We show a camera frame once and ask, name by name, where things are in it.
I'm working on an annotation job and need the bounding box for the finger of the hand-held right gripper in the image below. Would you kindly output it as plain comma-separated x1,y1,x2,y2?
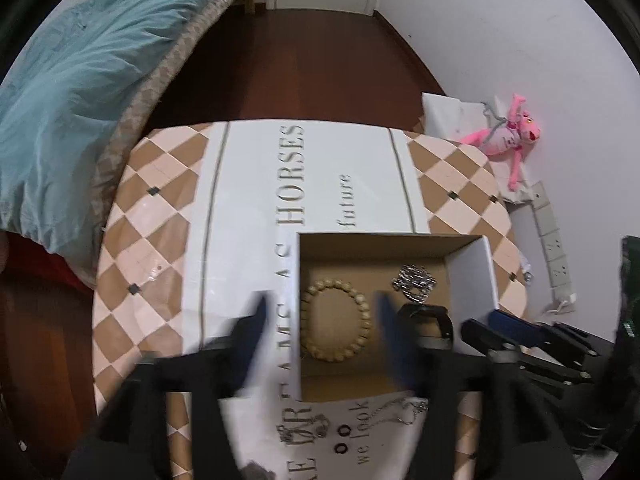
487,309,548,347
460,318,523,362

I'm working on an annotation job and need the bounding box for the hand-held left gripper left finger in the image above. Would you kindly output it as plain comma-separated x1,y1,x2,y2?
65,291,270,480

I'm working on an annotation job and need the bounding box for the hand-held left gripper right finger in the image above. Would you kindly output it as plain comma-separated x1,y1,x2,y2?
376,294,582,480

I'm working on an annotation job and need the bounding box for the beige bead bracelet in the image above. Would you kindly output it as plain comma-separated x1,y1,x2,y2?
300,280,372,362

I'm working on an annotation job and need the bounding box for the white cardboard box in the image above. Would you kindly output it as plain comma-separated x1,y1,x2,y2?
297,232,501,404

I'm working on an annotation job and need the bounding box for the grey power strip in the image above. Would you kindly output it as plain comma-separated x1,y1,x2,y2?
529,181,576,302

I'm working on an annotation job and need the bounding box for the checkered printed tablecloth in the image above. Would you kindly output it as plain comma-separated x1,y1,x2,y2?
91,120,531,480

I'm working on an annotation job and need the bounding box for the pink plush toy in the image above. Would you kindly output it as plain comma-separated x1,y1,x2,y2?
460,92,543,192

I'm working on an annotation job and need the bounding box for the white paper bag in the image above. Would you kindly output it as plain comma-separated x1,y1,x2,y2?
421,92,498,147

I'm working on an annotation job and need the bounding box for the patterned beige mattress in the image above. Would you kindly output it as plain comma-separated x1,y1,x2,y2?
90,0,261,291

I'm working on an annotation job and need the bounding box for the teal blanket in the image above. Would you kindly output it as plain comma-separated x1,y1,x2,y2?
0,0,266,256

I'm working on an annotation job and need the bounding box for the black strap watch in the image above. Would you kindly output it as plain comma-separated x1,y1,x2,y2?
398,304,455,352

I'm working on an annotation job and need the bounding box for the white plug with cable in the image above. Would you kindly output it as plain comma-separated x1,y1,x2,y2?
541,292,577,317

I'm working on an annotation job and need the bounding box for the silver necklace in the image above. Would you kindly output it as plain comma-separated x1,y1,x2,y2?
377,394,430,427

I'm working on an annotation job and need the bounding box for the silver chain bracelet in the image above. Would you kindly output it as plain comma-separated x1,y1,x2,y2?
391,264,435,306

